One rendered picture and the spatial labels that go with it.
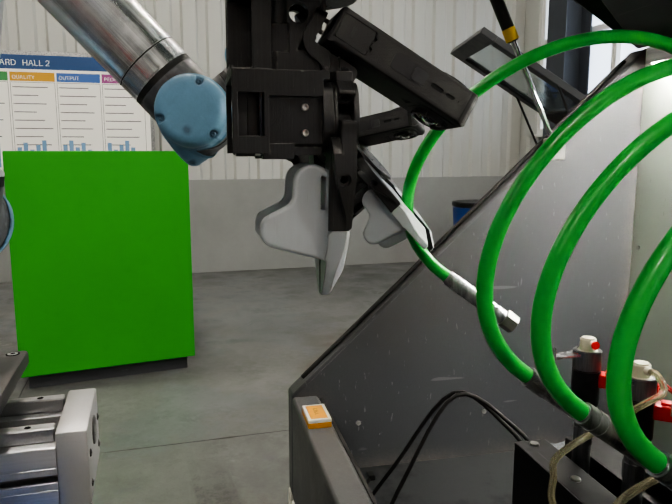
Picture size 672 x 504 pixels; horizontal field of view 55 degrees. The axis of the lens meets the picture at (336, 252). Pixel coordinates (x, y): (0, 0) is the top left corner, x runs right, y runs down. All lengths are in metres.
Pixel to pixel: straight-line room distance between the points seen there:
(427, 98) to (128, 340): 3.55
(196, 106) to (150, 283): 3.21
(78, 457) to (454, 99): 0.56
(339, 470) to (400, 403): 0.27
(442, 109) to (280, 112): 0.11
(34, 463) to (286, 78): 0.54
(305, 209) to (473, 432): 0.69
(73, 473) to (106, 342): 3.11
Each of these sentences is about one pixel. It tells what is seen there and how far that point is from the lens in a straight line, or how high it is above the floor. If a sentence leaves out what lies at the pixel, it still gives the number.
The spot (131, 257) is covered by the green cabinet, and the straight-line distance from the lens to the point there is 3.81.
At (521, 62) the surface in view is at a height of 1.39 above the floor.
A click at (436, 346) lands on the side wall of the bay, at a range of 0.98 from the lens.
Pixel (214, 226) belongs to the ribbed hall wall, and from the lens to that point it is 7.06.
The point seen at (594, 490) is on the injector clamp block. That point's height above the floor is 0.98.
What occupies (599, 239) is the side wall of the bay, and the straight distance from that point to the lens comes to 1.07.
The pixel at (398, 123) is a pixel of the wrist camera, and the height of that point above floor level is 1.33.
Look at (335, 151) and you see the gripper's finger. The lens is 0.41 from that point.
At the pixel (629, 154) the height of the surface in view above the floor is 1.29.
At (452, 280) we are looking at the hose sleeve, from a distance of 0.74.
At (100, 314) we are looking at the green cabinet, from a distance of 3.86.
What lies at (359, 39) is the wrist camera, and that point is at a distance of 0.43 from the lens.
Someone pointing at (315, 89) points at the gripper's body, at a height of 1.33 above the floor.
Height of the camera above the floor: 1.30
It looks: 9 degrees down
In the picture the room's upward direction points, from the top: straight up
